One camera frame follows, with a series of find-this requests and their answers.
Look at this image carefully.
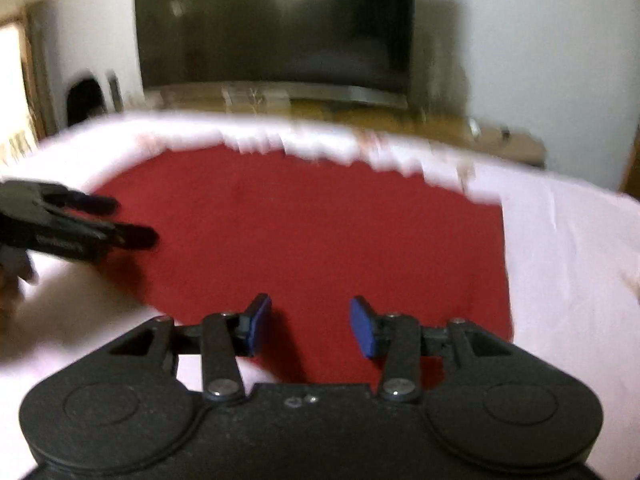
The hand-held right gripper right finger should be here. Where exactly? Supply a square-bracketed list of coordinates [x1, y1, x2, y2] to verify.
[349, 296, 516, 403]

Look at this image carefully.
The black cylindrical bottle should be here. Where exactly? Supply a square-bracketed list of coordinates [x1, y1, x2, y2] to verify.
[107, 72, 124, 114]

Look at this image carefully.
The wooden window frame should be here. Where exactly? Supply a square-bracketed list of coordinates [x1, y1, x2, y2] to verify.
[0, 4, 57, 167]

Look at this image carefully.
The white floral bed sheet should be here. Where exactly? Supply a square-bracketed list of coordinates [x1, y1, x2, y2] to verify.
[0, 111, 640, 480]

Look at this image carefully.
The black flat television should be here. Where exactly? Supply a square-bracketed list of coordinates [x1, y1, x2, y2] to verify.
[132, 0, 417, 109]

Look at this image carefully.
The wooden television stand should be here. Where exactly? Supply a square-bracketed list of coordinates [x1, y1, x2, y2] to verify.
[150, 91, 548, 169]

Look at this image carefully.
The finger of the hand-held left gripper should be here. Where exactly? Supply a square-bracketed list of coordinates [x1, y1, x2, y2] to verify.
[39, 184, 121, 214]
[67, 220, 160, 252]

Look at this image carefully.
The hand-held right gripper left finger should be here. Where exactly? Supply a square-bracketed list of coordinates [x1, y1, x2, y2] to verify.
[107, 293, 273, 403]

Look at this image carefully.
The red beaded sweater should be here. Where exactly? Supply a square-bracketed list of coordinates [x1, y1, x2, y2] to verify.
[92, 142, 514, 386]

